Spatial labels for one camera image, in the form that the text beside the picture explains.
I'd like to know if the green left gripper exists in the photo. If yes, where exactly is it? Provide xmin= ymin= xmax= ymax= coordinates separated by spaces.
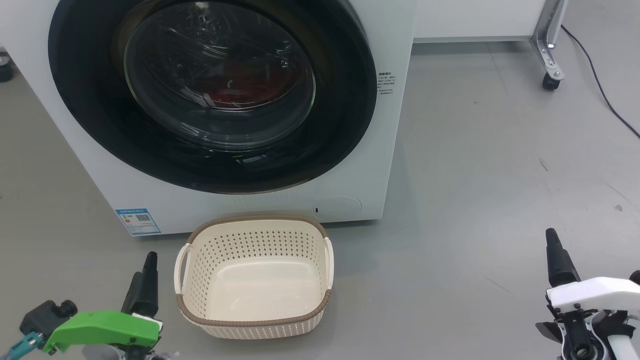
xmin=42 ymin=251 xmax=163 ymax=354

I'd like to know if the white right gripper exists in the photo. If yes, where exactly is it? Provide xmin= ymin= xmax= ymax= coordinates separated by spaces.
xmin=535 ymin=228 xmax=640 ymax=360

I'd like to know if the washing machine glass door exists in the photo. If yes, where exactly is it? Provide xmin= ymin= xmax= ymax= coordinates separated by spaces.
xmin=48 ymin=0 xmax=378 ymax=195

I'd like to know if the red and white jersey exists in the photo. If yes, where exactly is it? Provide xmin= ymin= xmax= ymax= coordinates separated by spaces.
xmin=200 ymin=60 xmax=282 ymax=109

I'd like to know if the cream perforated laundry basket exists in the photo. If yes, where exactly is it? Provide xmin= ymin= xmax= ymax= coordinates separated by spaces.
xmin=173 ymin=215 xmax=335 ymax=340

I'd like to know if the white front-load washing machine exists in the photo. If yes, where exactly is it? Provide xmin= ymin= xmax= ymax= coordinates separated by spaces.
xmin=0 ymin=0 xmax=416 ymax=237

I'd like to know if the blue energy label sticker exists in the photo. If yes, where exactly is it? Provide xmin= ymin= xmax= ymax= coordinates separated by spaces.
xmin=114 ymin=208 xmax=162 ymax=236

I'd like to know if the white round filter cover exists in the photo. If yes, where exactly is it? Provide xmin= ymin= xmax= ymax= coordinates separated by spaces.
xmin=312 ymin=196 xmax=362 ymax=223

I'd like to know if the metal leg with caster wheel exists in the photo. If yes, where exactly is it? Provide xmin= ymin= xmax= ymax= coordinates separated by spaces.
xmin=530 ymin=0 xmax=568 ymax=91

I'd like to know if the small black text sticker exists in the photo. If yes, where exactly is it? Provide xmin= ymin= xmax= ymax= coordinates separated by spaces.
xmin=377 ymin=71 xmax=398 ymax=96

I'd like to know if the black rubber wheel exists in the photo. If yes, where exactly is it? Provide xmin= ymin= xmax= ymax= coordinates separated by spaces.
xmin=0 ymin=47 xmax=15 ymax=83

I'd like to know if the white cabinet panel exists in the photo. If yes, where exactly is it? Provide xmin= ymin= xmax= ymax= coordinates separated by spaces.
xmin=414 ymin=0 xmax=548 ymax=43

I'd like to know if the teal left camera cable connector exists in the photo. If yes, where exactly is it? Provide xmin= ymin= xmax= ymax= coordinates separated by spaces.
xmin=0 ymin=331 xmax=46 ymax=360

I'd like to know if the thin black floor cable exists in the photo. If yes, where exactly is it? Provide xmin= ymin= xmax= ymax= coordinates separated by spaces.
xmin=561 ymin=25 xmax=640 ymax=139

